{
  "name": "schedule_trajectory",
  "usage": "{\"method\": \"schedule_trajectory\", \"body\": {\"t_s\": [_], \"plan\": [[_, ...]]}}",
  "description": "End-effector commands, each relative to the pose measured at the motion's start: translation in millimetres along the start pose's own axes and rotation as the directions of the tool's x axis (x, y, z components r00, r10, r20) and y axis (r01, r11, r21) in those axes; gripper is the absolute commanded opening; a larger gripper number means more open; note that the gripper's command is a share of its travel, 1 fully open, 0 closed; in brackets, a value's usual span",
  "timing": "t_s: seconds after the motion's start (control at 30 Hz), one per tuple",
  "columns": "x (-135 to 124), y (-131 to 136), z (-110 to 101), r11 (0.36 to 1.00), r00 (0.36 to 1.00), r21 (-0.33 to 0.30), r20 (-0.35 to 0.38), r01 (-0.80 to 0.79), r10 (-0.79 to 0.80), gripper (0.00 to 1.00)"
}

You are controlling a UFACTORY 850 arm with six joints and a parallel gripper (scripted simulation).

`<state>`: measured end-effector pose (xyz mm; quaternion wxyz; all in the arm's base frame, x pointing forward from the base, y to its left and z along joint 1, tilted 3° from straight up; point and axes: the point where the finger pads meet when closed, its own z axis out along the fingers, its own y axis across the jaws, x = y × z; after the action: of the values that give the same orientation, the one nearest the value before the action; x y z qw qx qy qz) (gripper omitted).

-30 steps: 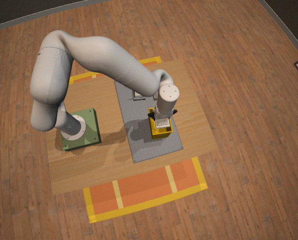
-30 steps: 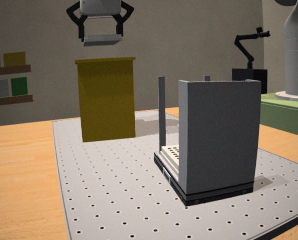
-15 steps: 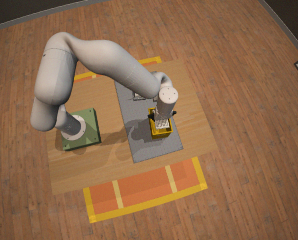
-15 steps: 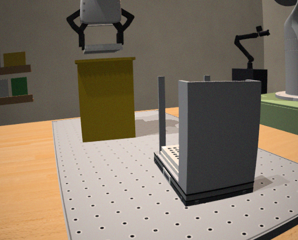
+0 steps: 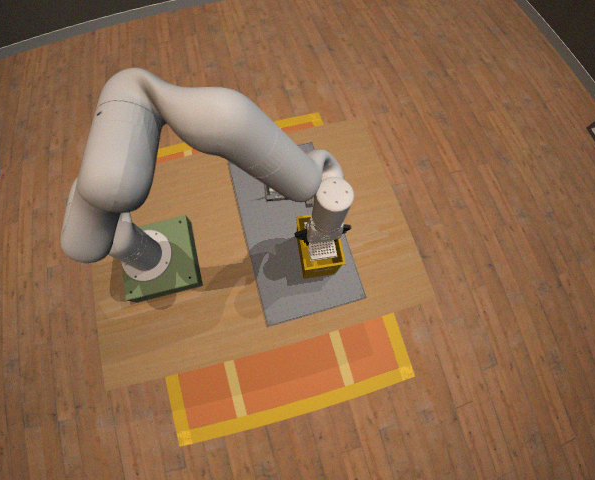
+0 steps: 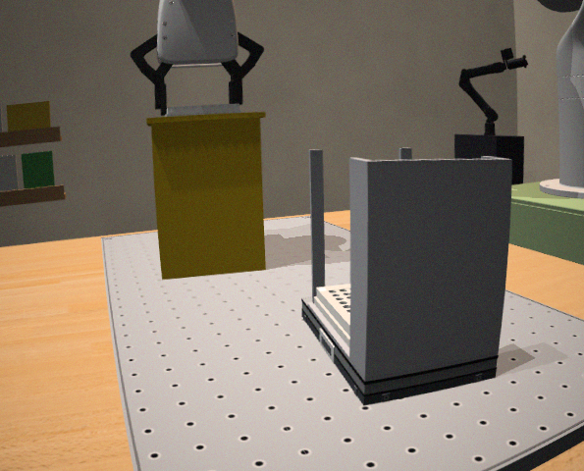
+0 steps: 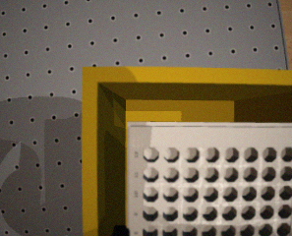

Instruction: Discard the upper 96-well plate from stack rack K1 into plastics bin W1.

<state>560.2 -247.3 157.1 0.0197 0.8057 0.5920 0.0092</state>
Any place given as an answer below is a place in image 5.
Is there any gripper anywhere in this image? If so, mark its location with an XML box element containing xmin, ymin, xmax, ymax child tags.
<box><xmin>294</xmin><ymin>216</ymin><xmax>351</xmax><ymax>246</ymax></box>

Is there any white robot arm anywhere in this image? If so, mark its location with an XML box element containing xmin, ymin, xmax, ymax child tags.
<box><xmin>60</xmin><ymin>68</ymin><xmax>354</xmax><ymax>281</ymax></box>

